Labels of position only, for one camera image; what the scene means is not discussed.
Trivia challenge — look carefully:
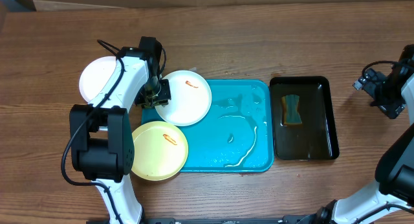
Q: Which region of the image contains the black water tray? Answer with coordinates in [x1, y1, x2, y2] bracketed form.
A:
[269, 76, 340, 161]

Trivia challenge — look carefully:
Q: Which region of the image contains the teal plastic tray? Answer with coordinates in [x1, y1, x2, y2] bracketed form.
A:
[141, 78, 276, 174]

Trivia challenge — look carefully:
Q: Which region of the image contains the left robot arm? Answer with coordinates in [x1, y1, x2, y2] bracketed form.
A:
[61, 36, 171, 223]

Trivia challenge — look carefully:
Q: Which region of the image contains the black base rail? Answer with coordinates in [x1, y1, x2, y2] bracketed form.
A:
[138, 214, 316, 224]

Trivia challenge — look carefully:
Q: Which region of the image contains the yellow plate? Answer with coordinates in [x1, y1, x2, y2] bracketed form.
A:
[132, 121, 189, 181]

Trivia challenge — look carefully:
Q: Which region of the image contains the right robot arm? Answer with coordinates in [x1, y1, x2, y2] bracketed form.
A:
[284, 45, 413, 224]

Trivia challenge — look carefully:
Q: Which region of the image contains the green yellow sponge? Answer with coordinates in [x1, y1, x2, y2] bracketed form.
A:
[281, 95, 302, 126]

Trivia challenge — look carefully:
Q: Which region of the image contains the white plate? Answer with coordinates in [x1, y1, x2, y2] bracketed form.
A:
[155, 70, 212, 126]
[79, 56, 116, 102]

